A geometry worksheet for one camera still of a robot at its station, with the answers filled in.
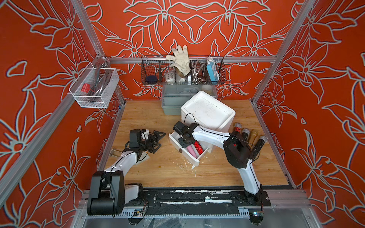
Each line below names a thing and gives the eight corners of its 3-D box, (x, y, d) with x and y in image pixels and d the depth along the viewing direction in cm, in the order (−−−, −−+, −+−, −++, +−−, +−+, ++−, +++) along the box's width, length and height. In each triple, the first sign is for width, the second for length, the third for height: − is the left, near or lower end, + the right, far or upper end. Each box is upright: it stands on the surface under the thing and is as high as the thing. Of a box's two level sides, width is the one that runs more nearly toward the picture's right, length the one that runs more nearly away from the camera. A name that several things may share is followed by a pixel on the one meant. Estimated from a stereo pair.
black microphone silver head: (241, 139, 97) (242, 137, 95) (242, 130, 102) (243, 127, 100) (247, 141, 96) (249, 139, 94) (248, 132, 101) (250, 129, 99)
